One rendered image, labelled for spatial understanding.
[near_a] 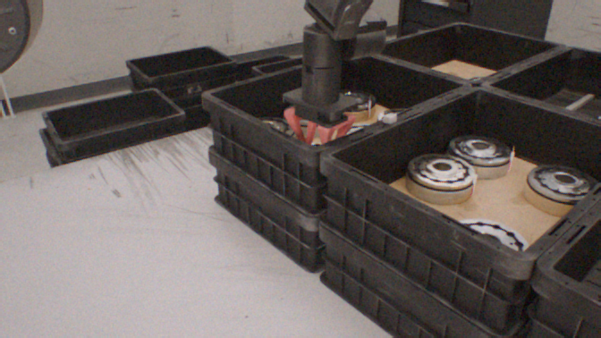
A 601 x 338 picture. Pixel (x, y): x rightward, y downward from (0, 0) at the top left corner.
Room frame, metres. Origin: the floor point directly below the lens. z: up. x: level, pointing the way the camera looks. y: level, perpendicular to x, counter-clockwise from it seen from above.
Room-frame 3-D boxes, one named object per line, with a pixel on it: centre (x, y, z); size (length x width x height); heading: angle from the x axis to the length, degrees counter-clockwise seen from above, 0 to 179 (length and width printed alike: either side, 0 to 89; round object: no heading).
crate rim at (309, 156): (0.82, -0.06, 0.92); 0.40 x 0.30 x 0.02; 132
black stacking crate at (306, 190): (0.82, -0.06, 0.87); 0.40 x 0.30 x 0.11; 132
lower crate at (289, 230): (0.82, -0.06, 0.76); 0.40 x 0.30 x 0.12; 132
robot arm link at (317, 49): (0.70, -0.03, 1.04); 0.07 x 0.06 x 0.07; 125
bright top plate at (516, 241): (0.47, -0.22, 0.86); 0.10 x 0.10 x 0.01
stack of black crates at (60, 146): (1.50, 0.65, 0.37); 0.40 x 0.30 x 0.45; 125
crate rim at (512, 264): (0.60, -0.26, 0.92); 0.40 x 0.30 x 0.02; 132
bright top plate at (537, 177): (0.62, -0.38, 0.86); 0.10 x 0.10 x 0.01
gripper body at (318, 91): (0.69, -0.02, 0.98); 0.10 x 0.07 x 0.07; 48
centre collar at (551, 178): (0.62, -0.38, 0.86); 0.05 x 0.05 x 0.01
